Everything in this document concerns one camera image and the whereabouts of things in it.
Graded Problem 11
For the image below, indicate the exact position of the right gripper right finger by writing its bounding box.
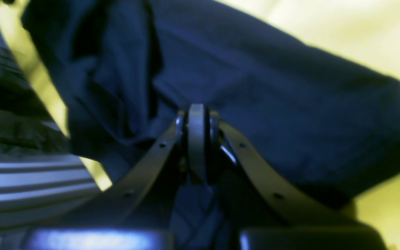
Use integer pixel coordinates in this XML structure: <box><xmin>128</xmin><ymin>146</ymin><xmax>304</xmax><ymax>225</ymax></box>
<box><xmin>208</xmin><ymin>111</ymin><xmax>385</xmax><ymax>250</ymax></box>

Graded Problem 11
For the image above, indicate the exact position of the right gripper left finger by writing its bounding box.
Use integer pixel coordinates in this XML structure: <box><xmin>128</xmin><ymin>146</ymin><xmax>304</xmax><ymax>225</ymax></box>
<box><xmin>23</xmin><ymin>104</ymin><xmax>206</xmax><ymax>250</ymax></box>

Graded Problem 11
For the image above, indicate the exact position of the dark navy T-shirt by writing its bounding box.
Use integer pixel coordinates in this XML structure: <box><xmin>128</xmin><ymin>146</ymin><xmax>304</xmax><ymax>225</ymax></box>
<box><xmin>22</xmin><ymin>0</ymin><xmax>400</xmax><ymax>250</ymax></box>

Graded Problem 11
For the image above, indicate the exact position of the yellow table cloth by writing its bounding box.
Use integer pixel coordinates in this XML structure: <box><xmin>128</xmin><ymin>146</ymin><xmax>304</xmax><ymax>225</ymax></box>
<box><xmin>0</xmin><ymin>0</ymin><xmax>400</xmax><ymax>250</ymax></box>

